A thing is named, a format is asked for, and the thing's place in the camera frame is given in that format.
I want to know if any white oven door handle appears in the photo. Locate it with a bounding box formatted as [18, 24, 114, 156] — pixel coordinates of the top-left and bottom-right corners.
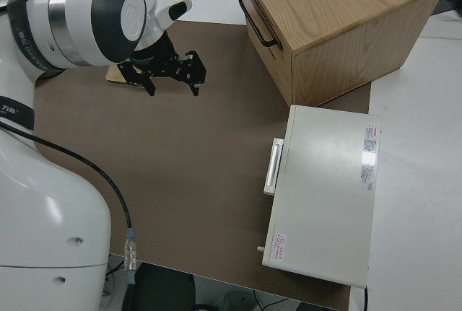
[263, 138, 285, 196]

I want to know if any white text label sticker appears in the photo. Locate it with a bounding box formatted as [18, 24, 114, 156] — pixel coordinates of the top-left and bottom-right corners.
[358, 123, 380, 193]

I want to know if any brown table mat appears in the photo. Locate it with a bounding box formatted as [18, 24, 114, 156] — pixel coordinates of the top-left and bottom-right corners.
[32, 20, 372, 311]

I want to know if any black cabinet drawer handle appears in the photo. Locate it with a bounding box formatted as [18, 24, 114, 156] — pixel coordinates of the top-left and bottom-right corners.
[237, 0, 279, 48]

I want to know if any white oven appliance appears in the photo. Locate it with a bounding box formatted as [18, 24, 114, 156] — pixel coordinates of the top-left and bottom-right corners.
[261, 104, 383, 288]

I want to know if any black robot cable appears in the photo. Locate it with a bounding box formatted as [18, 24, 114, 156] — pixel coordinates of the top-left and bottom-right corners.
[0, 120, 133, 232]

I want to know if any red warning sticker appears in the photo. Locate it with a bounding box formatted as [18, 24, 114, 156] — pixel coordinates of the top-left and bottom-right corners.
[272, 232, 288, 261]

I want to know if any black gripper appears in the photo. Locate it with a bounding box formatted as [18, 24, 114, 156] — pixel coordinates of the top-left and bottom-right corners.
[121, 34, 208, 98]

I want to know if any black strap on arm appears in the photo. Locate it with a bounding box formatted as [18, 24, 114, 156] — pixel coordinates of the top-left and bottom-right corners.
[6, 0, 64, 76]

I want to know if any wooden drawer cabinet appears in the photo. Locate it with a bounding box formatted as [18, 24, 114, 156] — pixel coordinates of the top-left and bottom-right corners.
[235, 0, 447, 108]

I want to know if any black chair under table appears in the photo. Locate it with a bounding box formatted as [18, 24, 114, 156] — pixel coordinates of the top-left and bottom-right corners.
[121, 262, 198, 311]

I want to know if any small wooden block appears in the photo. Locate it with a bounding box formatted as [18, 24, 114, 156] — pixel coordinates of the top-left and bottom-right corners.
[105, 65, 135, 87]

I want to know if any metal cable connector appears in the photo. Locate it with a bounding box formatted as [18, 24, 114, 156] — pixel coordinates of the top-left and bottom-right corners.
[122, 228, 139, 287]

